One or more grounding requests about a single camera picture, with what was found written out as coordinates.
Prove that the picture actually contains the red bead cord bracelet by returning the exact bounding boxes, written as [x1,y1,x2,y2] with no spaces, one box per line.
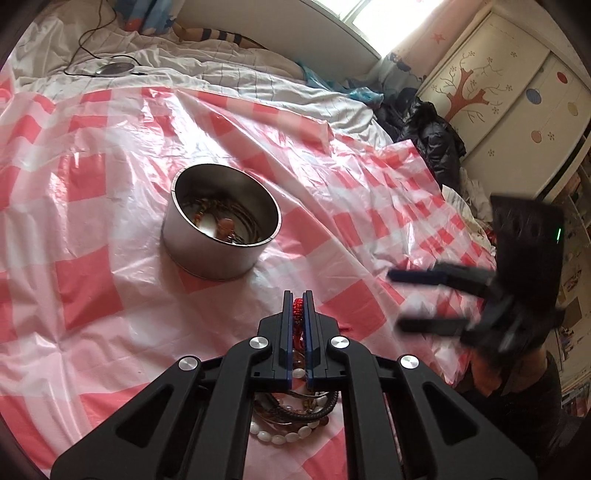
[291,297,307,356]

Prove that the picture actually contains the white bead bracelet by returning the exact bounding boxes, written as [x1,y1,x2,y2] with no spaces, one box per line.
[248,366,341,446]

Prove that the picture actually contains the person's right hand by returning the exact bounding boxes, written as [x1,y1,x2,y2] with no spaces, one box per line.
[469,347,548,397]

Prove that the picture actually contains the round metal tin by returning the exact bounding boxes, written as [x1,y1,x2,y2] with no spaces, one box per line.
[161,164,281,281]

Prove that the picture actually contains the white wardrobe with tree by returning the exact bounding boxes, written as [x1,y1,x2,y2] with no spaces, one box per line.
[419,11,590,201]

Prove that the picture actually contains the black jacket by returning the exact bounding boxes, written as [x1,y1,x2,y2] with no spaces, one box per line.
[375,88,466,193]

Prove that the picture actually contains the blue plastic bag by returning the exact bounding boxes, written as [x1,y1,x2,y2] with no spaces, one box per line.
[297,62,384,109]

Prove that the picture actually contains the pink checkered plastic sheet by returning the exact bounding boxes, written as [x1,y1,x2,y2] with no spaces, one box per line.
[1,76,494,472]

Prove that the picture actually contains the window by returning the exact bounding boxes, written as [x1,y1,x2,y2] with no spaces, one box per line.
[315,0,446,57]

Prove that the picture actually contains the striped pillow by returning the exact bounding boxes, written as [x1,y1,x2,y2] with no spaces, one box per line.
[172,23,264,49]

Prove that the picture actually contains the round grey charging pad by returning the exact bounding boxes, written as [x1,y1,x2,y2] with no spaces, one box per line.
[95,61,135,78]

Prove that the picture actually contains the blue cartoon curtain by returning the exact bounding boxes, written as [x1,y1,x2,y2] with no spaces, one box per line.
[112,0,185,36]

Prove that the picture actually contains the white bed quilt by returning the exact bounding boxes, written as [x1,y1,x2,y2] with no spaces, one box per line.
[6,1,392,147]

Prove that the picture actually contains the dark banded bracelets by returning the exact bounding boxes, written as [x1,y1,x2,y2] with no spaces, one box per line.
[252,389,341,428]

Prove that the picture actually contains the black charging cable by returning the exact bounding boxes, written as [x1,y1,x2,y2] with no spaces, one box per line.
[63,0,150,78]

